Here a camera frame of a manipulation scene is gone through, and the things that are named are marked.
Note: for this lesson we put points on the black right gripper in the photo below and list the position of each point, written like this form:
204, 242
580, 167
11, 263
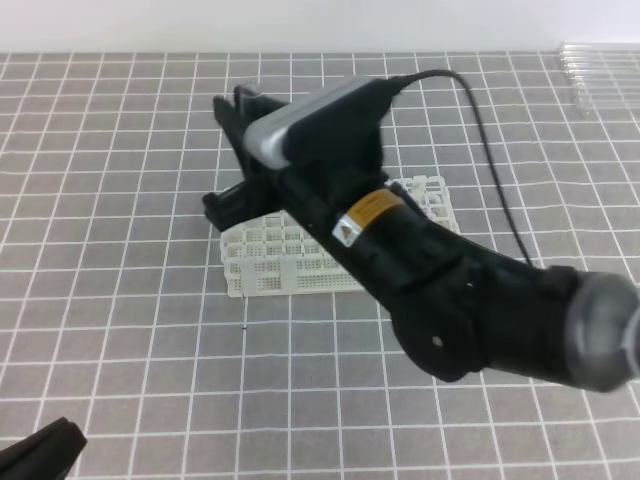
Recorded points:
255, 196

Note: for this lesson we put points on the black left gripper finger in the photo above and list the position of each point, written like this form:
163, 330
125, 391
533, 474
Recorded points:
48, 454

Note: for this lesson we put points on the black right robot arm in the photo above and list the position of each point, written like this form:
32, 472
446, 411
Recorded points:
455, 306

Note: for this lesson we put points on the white plastic test tube rack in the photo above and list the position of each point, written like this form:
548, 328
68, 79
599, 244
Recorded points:
274, 255

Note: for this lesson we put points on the grey grid tablecloth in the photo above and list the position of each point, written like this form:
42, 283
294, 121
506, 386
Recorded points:
114, 311

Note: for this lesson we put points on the row of spare glass tubes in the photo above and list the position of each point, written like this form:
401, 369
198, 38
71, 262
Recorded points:
604, 77

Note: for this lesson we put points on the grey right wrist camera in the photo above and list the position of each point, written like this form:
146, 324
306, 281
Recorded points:
339, 124

